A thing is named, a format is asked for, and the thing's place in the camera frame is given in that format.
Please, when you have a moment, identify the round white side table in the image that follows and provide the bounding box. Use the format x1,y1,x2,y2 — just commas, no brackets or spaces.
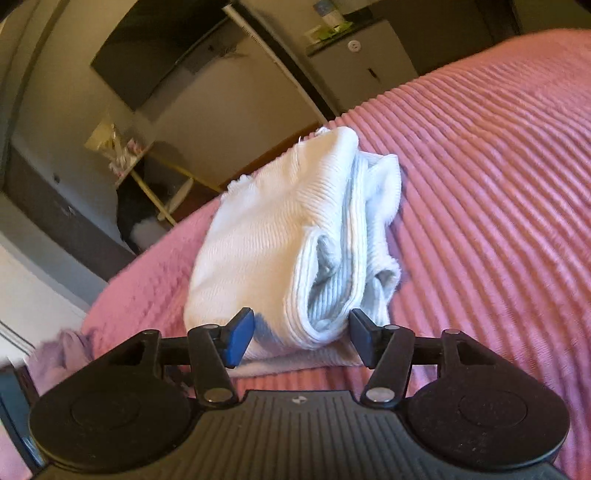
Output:
108,138,223,228

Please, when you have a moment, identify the green packet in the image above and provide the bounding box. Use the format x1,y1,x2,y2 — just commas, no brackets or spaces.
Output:
321,22,354,40

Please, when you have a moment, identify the white gift bag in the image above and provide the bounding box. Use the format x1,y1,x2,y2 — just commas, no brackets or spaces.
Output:
85,119,117,151

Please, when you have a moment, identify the white knit sweater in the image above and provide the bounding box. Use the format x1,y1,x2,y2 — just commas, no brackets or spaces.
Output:
183,126,403,377

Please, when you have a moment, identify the grey cabinet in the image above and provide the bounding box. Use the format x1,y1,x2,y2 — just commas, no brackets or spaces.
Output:
307,18,419,100

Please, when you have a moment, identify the pink ribbed blanket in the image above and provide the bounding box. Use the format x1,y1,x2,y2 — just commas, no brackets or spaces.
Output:
0,28,591,480

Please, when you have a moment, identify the purple cloth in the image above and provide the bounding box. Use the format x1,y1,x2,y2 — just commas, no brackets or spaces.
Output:
28,329,96,394

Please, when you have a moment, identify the white bin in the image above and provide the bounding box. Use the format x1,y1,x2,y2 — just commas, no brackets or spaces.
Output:
129,217,163,246

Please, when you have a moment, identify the black garment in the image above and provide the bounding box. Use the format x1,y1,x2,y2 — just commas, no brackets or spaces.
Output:
115,143,186,256

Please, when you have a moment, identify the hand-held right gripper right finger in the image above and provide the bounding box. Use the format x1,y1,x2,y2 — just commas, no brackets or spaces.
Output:
348,308,485,409

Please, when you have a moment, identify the black wall television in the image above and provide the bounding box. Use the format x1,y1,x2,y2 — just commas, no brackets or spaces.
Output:
90,0,232,112

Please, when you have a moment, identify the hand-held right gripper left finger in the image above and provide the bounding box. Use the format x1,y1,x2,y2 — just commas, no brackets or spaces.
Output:
115,307,256,408

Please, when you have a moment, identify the white blue canister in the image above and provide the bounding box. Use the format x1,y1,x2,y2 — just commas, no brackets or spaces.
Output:
314,0,348,27

